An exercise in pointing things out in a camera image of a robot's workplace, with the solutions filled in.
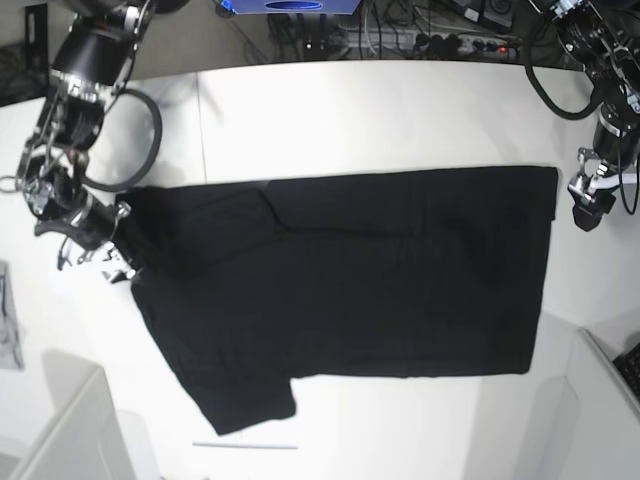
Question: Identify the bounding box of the grey cloth at edge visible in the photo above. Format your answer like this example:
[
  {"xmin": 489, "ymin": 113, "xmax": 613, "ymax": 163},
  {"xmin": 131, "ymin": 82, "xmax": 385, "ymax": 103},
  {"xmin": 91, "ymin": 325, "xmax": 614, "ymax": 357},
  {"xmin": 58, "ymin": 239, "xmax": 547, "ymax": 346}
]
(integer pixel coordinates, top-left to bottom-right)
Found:
[{"xmin": 1, "ymin": 260, "xmax": 24, "ymax": 371}]

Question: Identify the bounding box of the blue box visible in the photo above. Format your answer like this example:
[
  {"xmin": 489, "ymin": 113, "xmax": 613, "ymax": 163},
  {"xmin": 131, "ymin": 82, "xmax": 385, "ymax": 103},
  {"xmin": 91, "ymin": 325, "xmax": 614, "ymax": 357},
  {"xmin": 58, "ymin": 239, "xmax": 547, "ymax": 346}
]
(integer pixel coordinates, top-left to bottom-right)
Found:
[{"xmin": 220, "ymin": 0, "xmax": 361, "ymax": 15}]

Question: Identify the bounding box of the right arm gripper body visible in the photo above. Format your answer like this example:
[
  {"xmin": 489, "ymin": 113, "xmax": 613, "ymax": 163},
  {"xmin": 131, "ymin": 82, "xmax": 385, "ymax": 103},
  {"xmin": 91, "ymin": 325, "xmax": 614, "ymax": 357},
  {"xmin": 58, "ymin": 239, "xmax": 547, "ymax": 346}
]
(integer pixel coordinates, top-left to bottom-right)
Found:
[{"xmin": 34, "ymin": 191, "xmax": 142, "ymax": 284}]

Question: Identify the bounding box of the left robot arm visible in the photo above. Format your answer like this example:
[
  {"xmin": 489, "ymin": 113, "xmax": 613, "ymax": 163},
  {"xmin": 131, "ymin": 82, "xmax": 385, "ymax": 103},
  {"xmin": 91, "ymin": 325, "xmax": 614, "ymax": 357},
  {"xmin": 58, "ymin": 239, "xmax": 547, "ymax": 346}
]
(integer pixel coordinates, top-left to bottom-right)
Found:
[{"xmin": 522, "ymin": 1, "xmax": 639, "ymax": 232}]

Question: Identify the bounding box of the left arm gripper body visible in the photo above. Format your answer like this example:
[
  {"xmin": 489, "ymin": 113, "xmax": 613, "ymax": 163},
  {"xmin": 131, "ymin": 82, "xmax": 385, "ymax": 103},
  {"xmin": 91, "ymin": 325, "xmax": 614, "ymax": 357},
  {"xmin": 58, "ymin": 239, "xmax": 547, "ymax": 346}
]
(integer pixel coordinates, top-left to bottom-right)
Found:
[{"xmin": 567, "ymin": 147, "xmax": 616, "ymax": 230}]

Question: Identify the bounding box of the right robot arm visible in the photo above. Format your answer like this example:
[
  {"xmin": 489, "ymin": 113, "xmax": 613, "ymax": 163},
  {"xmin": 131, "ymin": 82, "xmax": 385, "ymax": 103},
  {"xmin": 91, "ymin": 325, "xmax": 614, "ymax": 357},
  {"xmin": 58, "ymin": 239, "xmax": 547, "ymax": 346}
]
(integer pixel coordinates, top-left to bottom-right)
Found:
[{"xmin": 2, "ymin": 1, "xmax": 163, "ymax": 283}]

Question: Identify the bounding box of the white power strip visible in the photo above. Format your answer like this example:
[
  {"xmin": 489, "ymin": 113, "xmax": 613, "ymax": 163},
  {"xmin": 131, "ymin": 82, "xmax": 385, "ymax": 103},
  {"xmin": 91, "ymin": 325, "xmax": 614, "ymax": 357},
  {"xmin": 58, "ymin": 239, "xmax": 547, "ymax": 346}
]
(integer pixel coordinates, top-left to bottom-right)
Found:
[{"xmin": 332, "ymin": 27, "xmax": 517, "ymax": 58}]

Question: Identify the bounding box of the black keyboard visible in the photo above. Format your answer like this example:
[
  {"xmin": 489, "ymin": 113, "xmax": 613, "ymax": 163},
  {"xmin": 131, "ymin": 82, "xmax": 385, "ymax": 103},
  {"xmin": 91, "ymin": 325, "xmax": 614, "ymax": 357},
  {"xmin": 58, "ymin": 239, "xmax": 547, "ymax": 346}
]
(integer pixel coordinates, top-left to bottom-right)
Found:
[{"xmin": 613, "ymin": 344, "xmax": 640, "ymax": 400}]

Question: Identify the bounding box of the white table side panel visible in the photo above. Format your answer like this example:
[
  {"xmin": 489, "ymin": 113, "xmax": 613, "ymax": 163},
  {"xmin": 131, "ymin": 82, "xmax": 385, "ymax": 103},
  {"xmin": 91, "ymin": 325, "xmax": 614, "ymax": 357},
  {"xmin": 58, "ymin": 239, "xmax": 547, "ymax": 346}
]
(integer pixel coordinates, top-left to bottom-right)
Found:
[{"xmin": 1, "ymin": 350, "xmax": 162, "ymax": 479}]

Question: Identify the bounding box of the black T-shirt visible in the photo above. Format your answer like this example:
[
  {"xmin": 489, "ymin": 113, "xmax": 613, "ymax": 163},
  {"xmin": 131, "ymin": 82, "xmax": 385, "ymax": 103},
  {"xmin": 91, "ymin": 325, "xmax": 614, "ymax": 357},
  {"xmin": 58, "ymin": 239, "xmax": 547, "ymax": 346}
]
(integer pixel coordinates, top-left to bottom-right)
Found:
[{"xmin": 122, "ymin": 165, "xmax": 559, "ymax": 435}]

